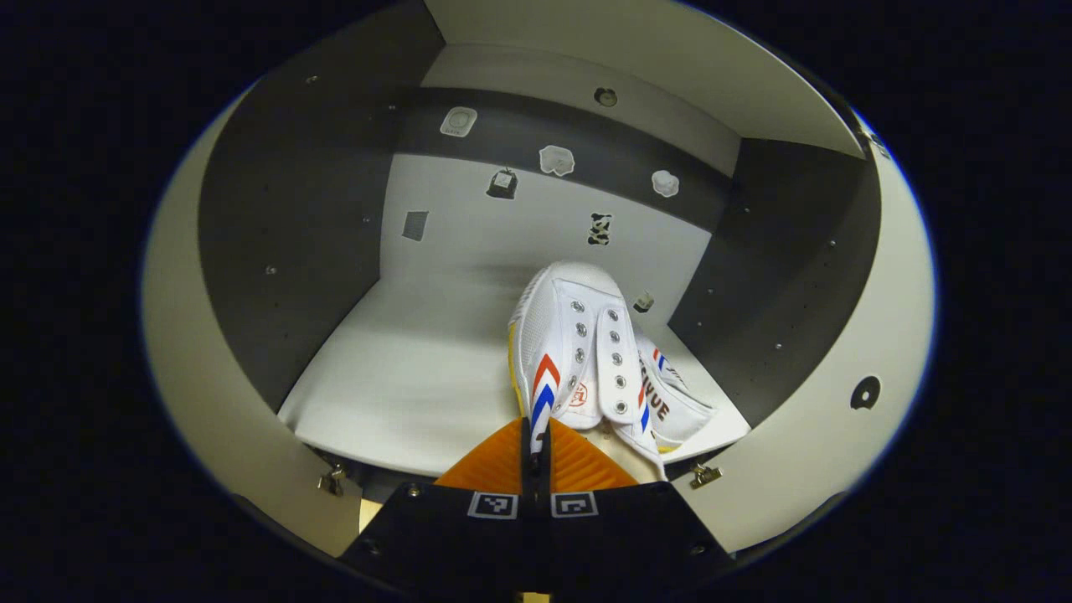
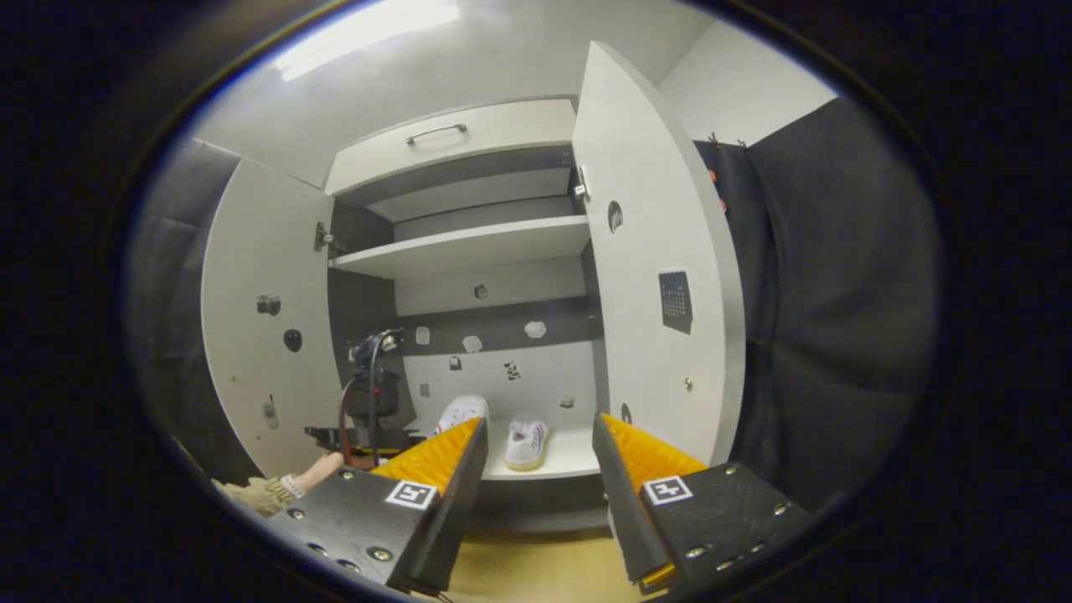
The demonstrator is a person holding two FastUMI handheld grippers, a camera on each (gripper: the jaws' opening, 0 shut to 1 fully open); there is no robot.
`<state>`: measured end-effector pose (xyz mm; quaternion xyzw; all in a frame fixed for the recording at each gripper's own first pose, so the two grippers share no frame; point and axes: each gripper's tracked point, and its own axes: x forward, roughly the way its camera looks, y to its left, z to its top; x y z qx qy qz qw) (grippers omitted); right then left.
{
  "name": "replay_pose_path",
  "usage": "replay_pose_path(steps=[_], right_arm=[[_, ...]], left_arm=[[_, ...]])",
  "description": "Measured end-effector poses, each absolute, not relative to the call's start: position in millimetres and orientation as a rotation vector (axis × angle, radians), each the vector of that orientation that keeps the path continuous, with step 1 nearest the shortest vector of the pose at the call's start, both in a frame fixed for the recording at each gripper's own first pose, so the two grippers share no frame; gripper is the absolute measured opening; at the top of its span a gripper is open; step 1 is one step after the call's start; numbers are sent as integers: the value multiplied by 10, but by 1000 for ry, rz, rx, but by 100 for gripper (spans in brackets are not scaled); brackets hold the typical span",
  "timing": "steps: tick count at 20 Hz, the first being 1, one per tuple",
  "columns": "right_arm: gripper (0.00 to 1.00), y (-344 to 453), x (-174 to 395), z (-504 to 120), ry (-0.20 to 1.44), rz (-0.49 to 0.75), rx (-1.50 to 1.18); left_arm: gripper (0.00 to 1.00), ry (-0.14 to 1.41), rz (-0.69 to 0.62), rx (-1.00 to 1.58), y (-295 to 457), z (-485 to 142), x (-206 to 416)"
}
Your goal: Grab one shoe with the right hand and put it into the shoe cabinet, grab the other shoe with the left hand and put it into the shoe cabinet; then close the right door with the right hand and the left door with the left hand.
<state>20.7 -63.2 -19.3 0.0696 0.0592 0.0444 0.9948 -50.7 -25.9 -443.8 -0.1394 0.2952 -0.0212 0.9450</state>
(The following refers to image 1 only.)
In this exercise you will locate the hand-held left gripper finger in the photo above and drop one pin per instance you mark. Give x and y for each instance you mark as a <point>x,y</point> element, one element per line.
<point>544,502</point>
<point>527,502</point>

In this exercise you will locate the white striped shoe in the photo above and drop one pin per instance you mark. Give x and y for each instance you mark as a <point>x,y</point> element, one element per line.
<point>578,335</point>
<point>680,402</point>

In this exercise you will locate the white grey shoe cabinet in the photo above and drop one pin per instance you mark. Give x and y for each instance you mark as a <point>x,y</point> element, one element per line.
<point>419,368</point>

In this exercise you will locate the white shoe cabinet door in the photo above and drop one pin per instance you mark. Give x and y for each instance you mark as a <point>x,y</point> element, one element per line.
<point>821,435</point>
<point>218,402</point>

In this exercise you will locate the metal door hinge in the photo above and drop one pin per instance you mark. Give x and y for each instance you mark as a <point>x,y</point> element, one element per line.
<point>332,481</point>
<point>703,476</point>

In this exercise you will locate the white cabinet shelf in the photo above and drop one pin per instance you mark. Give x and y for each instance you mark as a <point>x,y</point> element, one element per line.
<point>628,50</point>

